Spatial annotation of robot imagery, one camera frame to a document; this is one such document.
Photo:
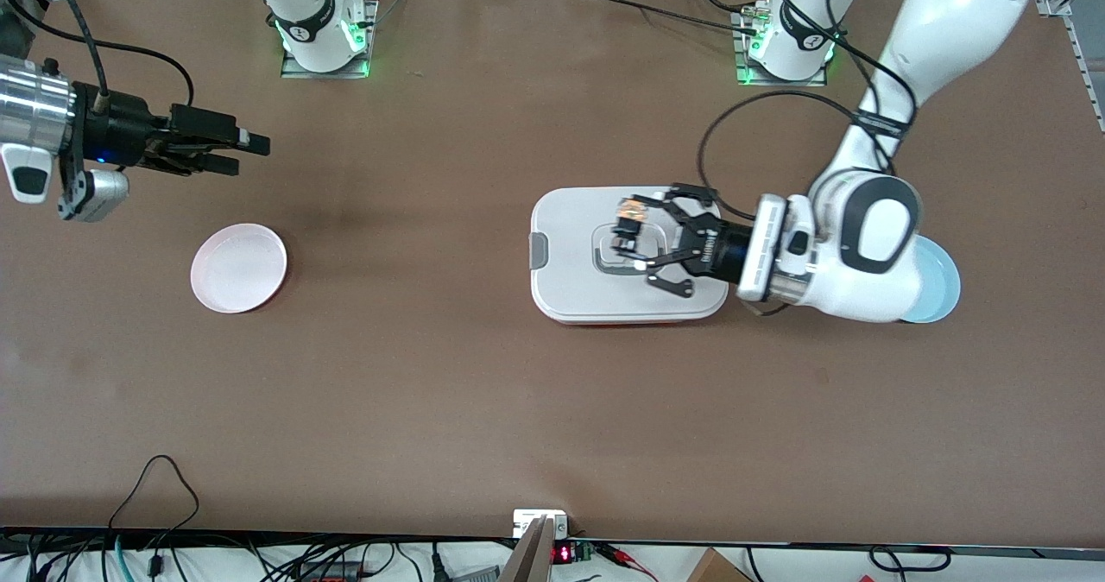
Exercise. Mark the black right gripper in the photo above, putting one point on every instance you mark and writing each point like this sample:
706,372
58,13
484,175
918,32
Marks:
123,139

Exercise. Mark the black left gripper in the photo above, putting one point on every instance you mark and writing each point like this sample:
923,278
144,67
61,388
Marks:
718,252

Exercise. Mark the orange push-button switch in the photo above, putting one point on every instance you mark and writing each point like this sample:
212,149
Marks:
628,232

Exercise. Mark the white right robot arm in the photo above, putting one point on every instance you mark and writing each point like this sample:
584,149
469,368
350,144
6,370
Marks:
302,12

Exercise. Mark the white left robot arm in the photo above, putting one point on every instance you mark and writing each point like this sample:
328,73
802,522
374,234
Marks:
950,21

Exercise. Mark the white lidded box grey latch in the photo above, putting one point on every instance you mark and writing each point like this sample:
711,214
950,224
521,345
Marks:
570,293

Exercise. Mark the pale pink round plate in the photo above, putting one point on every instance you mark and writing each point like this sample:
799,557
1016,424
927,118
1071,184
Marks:
239,268

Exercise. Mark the light blue round plate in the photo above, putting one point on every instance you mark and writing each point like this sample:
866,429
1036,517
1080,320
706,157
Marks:
941,284

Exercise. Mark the white socket box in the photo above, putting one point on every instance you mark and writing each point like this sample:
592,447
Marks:
528,520

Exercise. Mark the brown cardboard box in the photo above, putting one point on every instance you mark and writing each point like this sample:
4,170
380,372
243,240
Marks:
716,569

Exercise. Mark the red digit display module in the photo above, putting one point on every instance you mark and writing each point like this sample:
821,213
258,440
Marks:
565,553

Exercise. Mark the tan wooden strip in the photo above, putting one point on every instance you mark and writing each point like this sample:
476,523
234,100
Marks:
531,556

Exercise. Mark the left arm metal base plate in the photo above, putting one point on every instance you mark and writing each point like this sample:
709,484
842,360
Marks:
742,68

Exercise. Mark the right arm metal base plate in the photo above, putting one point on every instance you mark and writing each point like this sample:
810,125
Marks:
369,38

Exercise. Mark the aluminium frame rail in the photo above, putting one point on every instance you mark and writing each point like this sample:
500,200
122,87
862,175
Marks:
1083,55

